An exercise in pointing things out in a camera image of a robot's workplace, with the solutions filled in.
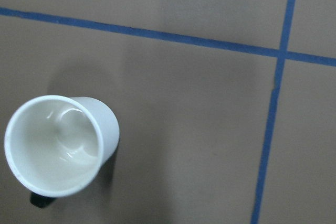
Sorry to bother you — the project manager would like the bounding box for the white smiley mug black handle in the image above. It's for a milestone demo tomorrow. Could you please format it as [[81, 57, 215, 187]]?
[[4, 95, 120, 208]]

